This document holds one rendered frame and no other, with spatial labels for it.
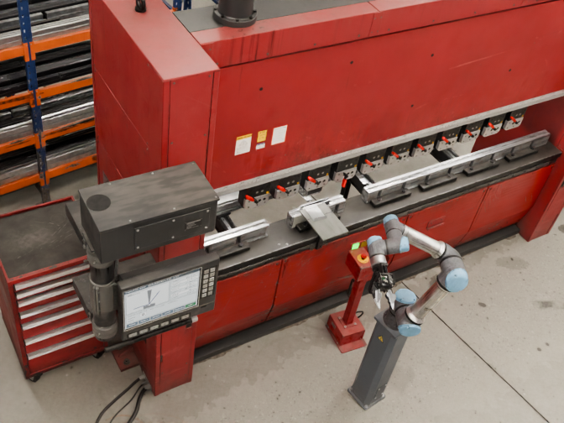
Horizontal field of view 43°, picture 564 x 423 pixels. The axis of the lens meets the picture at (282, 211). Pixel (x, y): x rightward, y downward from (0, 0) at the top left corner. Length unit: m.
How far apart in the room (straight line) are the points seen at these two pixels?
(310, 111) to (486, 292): 2.45
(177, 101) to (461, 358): 2.97
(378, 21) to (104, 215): 1.66
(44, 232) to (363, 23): 2.02
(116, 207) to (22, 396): 2.07
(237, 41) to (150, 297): 1.16
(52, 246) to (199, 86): 1.46
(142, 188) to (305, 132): 1.20
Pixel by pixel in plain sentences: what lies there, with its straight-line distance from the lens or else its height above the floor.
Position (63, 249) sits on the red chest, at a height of 0.98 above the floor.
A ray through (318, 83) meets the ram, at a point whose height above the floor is 1.93.
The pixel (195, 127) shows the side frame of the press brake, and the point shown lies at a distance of 3.09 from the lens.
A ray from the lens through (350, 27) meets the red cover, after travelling 3.53.
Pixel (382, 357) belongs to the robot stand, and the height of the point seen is 0.54.
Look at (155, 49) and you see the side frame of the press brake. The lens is 3.05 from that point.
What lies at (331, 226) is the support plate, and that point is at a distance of 4.22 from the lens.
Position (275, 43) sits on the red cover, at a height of 2.23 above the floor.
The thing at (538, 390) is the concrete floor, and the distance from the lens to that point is 5.23.
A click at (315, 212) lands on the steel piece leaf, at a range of 4.28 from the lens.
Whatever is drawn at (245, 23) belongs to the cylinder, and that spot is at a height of 2.32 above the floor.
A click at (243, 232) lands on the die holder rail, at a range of 4.12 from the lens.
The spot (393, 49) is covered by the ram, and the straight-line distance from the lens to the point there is 3.84.
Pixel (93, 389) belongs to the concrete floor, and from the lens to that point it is 4.63.
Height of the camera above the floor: 3.92
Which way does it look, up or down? 43 degrees down
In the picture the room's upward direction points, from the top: 11 degrees clockwise
